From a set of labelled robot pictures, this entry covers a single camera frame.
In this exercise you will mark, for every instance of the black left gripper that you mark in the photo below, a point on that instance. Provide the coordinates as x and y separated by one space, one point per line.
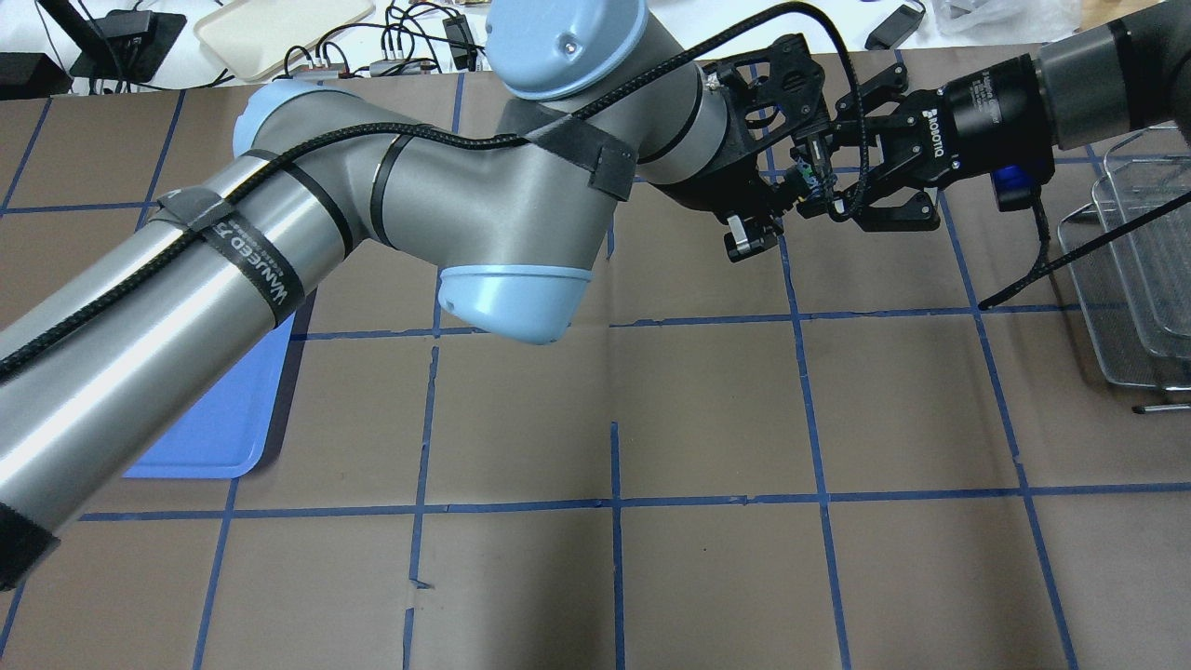
716 193

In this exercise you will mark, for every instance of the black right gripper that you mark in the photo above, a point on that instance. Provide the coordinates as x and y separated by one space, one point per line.
988 113

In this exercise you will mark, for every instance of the red emergency stop button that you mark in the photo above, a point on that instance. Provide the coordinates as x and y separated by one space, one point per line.
806 186

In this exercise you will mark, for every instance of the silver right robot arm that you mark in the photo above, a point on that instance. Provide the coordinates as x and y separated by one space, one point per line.
1128 74

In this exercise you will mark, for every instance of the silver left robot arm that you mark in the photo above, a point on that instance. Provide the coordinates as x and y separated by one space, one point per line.
601 94

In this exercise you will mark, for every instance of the black power adapter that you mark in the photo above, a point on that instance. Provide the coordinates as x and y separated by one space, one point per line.
895 28

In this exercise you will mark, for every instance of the blue plastic tray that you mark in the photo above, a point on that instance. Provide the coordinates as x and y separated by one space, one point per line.
223 435

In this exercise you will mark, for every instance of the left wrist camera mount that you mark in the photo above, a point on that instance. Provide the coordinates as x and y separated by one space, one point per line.
772 94

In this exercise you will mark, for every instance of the black camera stand base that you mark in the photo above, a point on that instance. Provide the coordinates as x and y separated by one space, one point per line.
48 46

